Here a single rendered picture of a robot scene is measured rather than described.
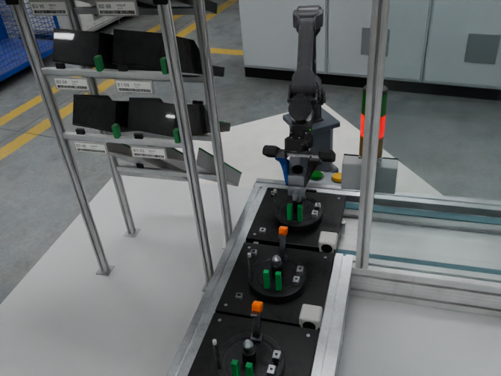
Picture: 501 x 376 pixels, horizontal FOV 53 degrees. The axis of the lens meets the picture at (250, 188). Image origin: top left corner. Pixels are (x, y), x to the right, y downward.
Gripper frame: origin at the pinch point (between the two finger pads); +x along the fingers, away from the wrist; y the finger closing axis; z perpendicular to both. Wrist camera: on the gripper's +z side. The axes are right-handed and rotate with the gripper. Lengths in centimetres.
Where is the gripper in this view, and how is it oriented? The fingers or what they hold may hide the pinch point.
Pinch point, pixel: (297, 173)
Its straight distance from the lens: 132.0
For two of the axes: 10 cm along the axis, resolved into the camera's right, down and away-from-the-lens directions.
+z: -2.6, -0.6, -9.6
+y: 9.6, 0.9, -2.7
